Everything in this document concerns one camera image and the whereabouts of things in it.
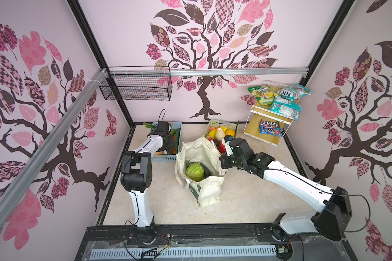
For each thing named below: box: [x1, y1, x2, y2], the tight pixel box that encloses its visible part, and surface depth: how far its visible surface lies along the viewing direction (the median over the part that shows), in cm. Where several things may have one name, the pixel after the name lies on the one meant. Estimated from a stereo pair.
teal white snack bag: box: [277, 83, 313, 102], surface depth 85 cm
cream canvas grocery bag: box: [174, 135, 228, 209], surface depth 80 cm
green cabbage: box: [185, 162, 205, 183], surface depth 85 cm
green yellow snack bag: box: [247, 84, 279, 107], surface depth 87 cm
